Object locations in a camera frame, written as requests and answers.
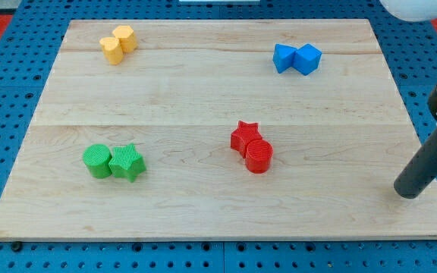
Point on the wooden board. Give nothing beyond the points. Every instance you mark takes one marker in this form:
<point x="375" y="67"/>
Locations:
<point x="340" y="137"/>

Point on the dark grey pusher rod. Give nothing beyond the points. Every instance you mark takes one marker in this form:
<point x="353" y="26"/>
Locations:
<point x="420" y="171"/>

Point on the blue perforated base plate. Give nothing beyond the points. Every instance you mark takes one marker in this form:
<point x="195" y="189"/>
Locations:
<point x="31" y="33"/>

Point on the yellow heart block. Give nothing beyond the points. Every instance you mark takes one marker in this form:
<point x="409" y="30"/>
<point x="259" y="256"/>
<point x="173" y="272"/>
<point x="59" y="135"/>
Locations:
<point x="112" y="50"/>

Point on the green star block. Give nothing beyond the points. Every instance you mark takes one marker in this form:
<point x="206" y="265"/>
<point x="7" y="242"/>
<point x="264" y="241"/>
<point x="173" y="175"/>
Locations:
<point x="127" y="162"/>

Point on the blue triangular block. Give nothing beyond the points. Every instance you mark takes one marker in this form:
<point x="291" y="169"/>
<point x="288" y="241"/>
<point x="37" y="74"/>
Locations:
<point x="283" y="57"/>

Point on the red cylinder block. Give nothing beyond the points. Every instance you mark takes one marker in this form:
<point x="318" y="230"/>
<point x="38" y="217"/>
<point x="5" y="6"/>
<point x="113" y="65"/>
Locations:
<point x="258" y="156"/>

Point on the blue cube block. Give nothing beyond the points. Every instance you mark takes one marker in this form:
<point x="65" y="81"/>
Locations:
<point x="306" y="59"/>

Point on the green cylinder block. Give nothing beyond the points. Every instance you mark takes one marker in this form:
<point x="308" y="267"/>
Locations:
<point x="96" y="159"/>

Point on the red star block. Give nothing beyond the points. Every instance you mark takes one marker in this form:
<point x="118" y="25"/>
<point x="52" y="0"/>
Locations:
<point x="243" y="135"/>

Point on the yellow hexagon block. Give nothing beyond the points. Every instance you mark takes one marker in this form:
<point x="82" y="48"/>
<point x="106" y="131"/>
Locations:
<point x="127" y="38"/>

